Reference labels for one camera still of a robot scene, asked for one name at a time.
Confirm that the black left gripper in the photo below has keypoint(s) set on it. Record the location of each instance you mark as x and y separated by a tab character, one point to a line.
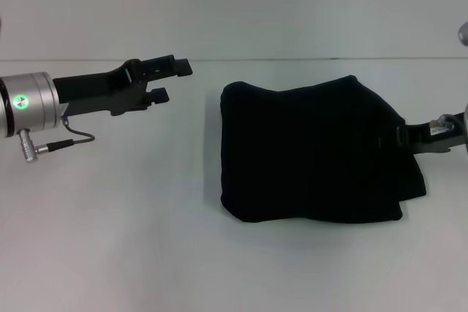
98	91

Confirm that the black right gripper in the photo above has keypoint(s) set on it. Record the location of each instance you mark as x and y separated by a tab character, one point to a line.
431	138

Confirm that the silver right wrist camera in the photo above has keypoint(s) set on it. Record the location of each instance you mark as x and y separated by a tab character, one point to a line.
464	34

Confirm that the black t-shirt with white print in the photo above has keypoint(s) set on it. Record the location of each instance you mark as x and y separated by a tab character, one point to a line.
311	151

